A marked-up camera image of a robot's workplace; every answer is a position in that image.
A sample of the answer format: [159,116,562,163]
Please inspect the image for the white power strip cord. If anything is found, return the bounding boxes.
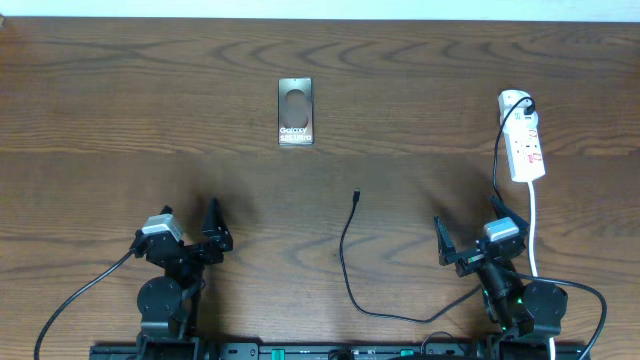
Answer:
[526,180,557,360]

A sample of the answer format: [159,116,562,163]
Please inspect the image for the black USB charging cable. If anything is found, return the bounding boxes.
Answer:
[339,96,537,324]

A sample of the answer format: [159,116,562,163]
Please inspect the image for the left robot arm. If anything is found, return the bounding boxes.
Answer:
[130,198,233,359]

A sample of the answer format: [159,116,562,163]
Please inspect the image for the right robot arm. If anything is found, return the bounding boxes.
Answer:
[434,196,568,359]

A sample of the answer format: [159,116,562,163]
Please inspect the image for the white charger plug adapter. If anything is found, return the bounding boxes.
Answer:
[500,107,539,134]

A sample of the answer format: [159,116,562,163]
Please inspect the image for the white power strip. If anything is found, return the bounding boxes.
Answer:
[497,89,547,183]

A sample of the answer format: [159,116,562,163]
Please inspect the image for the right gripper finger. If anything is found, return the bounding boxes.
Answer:
[489,195,529,230]
[434,216,457,266]

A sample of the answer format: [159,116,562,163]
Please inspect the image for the black right camera cable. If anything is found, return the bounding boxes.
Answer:
[504,269,608,360]

